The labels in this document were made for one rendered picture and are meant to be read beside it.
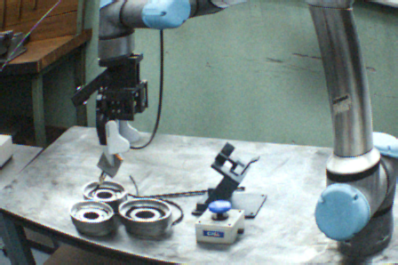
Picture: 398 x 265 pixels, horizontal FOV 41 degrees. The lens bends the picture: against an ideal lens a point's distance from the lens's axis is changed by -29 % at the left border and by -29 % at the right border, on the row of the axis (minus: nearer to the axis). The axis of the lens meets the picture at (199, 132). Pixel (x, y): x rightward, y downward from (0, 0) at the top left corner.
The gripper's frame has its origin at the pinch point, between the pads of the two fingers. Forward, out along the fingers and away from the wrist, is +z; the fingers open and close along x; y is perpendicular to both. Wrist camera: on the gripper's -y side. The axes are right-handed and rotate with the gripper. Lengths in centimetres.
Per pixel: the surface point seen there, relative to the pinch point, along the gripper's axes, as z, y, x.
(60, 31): 4, -108, 153
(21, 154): 25, -65, 47
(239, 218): 9.0, 24.7, -2.2
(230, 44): 19, -22, 161
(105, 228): 11.1, 0.6, -10.5
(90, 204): 10.0, -6.0, -3.4
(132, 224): 10.4, 5.8, -7.5
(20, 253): 29.5, -33.3, -10.6
